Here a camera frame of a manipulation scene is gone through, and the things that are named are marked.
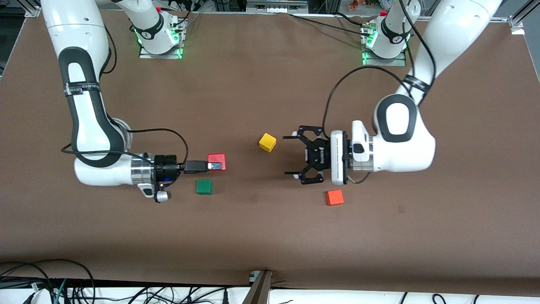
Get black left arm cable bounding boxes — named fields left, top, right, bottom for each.
left=323, top=0, right=437, bottom=140

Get aluminium bar with bracket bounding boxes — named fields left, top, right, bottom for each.
left=243, top=270, right=273, bottom=304

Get black looped floor cable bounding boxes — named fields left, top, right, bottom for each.
left=0, top=259, right=96, bottom=304

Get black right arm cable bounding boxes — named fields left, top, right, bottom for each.
left=61, top=25, right=189, bottom=166

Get aluminium frame profile short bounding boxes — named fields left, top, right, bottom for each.
left=23, top=0, right=43, bottom=18

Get black left base cable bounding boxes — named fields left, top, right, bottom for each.
left=289, top=13, right=372, bottom=38

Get black right base cables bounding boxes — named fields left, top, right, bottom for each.
left=160, top=0, right=204, bottom=31

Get black floor cable bundle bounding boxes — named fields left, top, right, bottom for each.
left=67, top=285, right=250, bottom=304

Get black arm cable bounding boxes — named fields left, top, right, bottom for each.
left=61, top=25, right=189, bottom=166
left=323, top=0, right=437, bottom=140

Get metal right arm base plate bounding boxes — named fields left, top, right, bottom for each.
left=139, top=19, right=185, bottom=60

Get aluminium frame profile with rail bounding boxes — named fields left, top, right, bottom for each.
left=489, top=0, right=540, bottom=35

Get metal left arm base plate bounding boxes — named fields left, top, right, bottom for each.
left=362, top=46, right=407, bottom=67

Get teal floor cable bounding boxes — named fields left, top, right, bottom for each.
left=53, top=279, right=68, bottom=304

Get yellow cube block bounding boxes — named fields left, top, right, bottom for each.
left=259, top=133, right=277, bottom=153

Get red cube block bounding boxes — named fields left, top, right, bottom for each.
left=208, top=153, right=227, bottom=171

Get brown table cover sheet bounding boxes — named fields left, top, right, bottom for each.
left=0, top=8, right=540, bottom=296

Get white power strip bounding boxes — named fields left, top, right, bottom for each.
left=247, top=0, right=308, bottom=13

